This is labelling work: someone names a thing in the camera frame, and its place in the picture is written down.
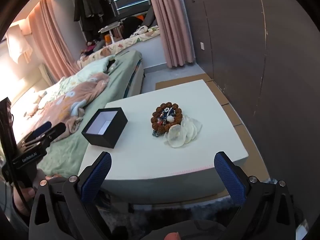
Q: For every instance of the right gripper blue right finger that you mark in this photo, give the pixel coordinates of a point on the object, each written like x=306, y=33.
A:
x=236, y=182

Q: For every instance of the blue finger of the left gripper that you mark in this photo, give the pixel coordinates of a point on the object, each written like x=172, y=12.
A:
x=52, y=133
x=38, y=132

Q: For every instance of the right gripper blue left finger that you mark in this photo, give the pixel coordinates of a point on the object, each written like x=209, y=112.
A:
x=80, y=195

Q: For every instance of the black square jewelry box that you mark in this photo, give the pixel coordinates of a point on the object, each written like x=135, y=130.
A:
x=105, y=127

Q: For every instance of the person's left hand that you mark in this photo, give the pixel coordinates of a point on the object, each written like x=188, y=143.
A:
x=28, y=194

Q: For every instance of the person's right hand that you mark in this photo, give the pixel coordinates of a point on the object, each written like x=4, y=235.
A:
x=172, y=236

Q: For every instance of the flattened brown cardboard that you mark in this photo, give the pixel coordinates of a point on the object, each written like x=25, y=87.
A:
x=254, y=164

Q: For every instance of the pink floral fleece blanket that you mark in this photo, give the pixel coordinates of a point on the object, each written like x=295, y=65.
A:
x=70, y=107

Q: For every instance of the pink curtain by window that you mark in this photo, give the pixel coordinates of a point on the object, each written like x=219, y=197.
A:
x=49, y=40

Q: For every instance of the light green pillow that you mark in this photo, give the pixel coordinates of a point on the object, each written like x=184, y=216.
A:
x=95, y=67

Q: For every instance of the white low table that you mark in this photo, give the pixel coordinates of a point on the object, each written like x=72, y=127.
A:
x=146, y=170

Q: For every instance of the floral window seat cushion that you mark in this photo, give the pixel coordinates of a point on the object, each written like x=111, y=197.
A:
x=100, y=51

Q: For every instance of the green sheeted bed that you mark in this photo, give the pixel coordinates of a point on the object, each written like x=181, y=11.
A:
x=64, y=157

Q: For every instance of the hanging dark clothes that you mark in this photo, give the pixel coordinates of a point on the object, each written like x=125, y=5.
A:
x=93, y=14

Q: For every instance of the dark brown wardrobe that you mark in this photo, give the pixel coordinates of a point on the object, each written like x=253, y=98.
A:
x=264, y=55

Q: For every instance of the pink curtain near wardrobe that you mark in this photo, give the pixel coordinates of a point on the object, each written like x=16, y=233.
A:
x=174, y=32

